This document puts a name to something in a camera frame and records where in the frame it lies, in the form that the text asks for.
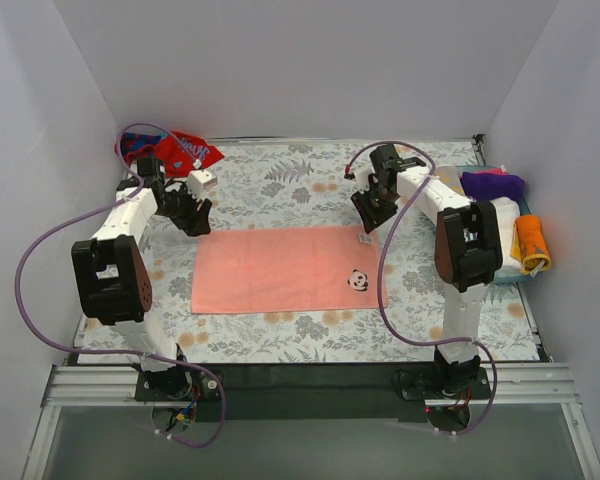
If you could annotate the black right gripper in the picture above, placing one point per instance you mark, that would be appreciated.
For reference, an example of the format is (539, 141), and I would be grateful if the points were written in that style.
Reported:
(372, 203)

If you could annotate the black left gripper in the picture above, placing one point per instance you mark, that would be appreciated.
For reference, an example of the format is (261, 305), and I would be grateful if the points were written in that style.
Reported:
(186, 211)

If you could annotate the pink panda towel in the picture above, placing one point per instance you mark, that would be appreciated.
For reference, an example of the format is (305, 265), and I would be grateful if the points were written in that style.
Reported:
(286, 270)

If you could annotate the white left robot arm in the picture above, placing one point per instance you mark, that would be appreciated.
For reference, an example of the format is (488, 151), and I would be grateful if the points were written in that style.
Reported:
(113, 283)

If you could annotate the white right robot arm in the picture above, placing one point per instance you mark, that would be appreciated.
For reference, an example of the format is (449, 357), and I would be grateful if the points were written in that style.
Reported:
(467, 250)

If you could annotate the red and blue towel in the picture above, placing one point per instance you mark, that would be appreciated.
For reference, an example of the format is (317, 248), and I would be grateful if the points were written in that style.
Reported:
(180, 153)

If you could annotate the purple rolled towel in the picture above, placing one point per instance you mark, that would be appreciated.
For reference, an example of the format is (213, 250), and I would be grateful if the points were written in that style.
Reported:
(490, 186)

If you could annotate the white rolled towel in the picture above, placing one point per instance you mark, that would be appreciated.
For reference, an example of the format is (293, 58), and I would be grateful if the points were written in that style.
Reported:
(507, 212)

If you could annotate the teal towel tray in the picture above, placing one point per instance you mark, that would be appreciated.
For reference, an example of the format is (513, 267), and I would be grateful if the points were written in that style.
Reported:
(507, 274)

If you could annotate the orange rolled towel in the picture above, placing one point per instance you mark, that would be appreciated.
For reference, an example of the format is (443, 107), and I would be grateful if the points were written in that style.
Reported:
(529, 247)

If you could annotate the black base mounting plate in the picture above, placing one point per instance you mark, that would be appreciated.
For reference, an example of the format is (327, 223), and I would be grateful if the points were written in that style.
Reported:
(303, 391)

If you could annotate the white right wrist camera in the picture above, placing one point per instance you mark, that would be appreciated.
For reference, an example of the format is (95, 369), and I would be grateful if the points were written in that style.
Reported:
(366, 181)

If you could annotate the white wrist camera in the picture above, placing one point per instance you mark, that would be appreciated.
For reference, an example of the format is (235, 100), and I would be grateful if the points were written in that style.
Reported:
(366, 181)
(199, 182)

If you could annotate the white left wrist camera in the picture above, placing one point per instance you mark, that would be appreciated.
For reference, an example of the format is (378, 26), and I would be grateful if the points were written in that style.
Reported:
(199, 182)

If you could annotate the aluminium frame rail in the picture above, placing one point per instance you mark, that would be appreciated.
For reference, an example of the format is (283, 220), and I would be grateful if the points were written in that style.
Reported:
(518, 383)

